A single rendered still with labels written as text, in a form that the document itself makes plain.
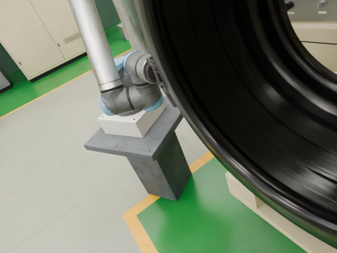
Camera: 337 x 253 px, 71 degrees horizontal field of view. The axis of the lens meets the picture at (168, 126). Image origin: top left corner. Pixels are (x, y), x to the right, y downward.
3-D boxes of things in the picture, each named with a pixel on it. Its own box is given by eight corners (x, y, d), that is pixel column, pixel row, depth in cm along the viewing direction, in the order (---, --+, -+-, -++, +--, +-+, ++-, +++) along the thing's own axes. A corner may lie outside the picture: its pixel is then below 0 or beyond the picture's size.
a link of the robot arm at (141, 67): (142, 86, 82) (164, 72, 85) (149, 89, 78) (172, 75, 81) (132, 61, 76) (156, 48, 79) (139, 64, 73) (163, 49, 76)
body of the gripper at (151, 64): (160, 68, 64) (139, 61, 73) (170, 95, 69) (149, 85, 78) (182, 54, 66) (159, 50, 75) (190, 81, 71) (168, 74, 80)
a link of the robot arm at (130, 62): (147, 70, 94) (139, 45, 89) (164, 76, 85) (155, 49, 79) (127, 80, 91) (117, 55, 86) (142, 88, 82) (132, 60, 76)
